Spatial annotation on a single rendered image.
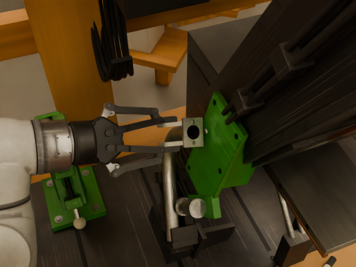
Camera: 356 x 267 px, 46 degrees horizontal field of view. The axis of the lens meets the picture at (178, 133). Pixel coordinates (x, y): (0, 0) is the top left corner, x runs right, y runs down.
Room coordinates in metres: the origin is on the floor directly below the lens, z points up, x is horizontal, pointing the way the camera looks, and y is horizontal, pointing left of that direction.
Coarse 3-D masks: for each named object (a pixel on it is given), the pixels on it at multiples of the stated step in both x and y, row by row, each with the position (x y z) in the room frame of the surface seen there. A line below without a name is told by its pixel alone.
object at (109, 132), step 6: (144, 120) 0.52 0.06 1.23; (150, 120) 0.52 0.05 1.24; (156, 120) 0.52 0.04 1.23; (162, 120) 0.52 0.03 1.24; (120, 126) 0.50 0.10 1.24; (126, 126) 0.49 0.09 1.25; (132, 126) 0.50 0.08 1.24; (138, 126) 0.50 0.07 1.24; (144, 126) 0.51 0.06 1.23; (108, 132) 0.47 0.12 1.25; (114, 132) 0.48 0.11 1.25; (120, 132) 0.48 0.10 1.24
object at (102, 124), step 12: (84, 120) 0.49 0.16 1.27; (96, 120) 0.49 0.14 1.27; (108, 120) 0.50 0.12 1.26; (84, 132) 0.45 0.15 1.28; (96, 132) 0.47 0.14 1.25; (84, 144) 0.44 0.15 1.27; (96, 144) 0.44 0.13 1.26; (108, 144) 0.46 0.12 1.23; (120, 144) 0.47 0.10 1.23; (84, 156) 0.43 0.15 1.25; (96, 156) 0.44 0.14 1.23; (108, 156) 0.45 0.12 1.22
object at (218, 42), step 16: (256, 16) 0.85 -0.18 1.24; (192, 32) 0.78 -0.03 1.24; (208, 32) 0.78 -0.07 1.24; (224, 32) 0.78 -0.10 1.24; (240, 32) 0.78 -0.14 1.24; (192, 48) 0.76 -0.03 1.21; (208, 48) 0.73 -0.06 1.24; (224, 48) 0.73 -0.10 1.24; (192, 64) 0.75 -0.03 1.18; (208, 64) 0.68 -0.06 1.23; (224, 64) 0.67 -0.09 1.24; (192, 80) 0.75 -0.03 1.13; (208, 80) 0.68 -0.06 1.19; (192, 96) 0.74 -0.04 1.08; (192, 112) 0.74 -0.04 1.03
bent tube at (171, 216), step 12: (168, 132) 0.57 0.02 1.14; (180, 132) 0.53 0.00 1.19; (192, 132) 0.54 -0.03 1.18; (192, 144) 0.50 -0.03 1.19; (168, 156) 0.56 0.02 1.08; (168, 168) 0.54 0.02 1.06; (168, 180) 0.52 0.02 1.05; (168, 192) 0.50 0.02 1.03; (168, 204) 0.48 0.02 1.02; (168, 216) 0.46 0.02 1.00; (168, 228) 0.44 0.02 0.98; (168, 240) 0.42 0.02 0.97
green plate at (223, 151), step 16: (208, 112) 0.55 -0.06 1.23; (208, 128) 0.53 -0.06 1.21; (224, 128) 0.49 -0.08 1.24; (240, 128) 0.47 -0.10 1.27; (208, 144) 0.51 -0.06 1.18; (224, 144) 0.48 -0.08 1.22; (240, 144) 0.45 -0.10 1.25; (192, 160) 0.53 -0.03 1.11; (208, 160) 0.49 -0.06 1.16; (224, 160) 0.46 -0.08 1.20; (240, 160) 0.47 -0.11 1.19; (192, 176) 0.51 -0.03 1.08; (208, 176) 0.47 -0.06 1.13; (224, 176) 0.44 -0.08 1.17; (240, 176) 0.47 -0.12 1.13; (208, 192) 0.45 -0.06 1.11
